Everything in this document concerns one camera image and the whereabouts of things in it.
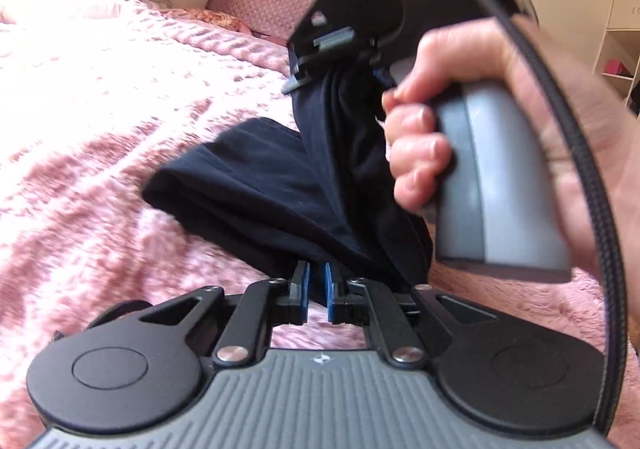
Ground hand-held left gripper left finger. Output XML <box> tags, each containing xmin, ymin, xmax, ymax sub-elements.
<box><xmin>135</xmin><ymin>260</ymin><xmax>312</xmax><ymax>366</ymax></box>

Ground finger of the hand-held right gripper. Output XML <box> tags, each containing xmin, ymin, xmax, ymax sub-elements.
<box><xmin>281</xmin><ymin>26</ymin><xmax>381</xmax><ymax>96</ymax></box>

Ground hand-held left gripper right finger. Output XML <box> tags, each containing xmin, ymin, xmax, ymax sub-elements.
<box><xmin>325</xmin><ymin>261</ymin><xmax>502</xmax><ymax>366</ymax></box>

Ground black pants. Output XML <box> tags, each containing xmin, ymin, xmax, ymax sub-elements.
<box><xmin>142</xmin><ymin>64</ymin><xmax>436</xmax><ymax>306</ymax></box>

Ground person's right hand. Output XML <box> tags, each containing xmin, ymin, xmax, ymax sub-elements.
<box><xmin>382</xmin><ymin>16</ymin><xmax>640</xmax><ymax>281</ymax></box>

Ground pink padded headboard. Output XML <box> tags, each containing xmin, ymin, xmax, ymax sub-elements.
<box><xmin>206</xmin><ymin>0</ymin><xmax>322</xmax><ymax>44</ymax></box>

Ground orange patterned pillow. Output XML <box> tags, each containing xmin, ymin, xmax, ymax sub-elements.
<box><xmin>192</xmin><ymin>8</ymin><xmax>248</xmax><ymax>32</ymax></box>

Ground white shelf unit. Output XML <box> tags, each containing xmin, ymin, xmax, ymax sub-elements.
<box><xmin>594</xmin><ymin>0</ymin><xmax>640</xmax><ymax>117</ymax></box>

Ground pink fluffy blanket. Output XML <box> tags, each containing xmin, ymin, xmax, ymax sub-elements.
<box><xmin>0</xmin><ymin>0</ymin><xmax>640</xmax><ymax>382</ymax></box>

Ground black braided cable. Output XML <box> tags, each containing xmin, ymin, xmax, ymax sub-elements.
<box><xmin>450</xmin><ymin>0</ymin><xmax>632</xmax><ymax>449</ymax></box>

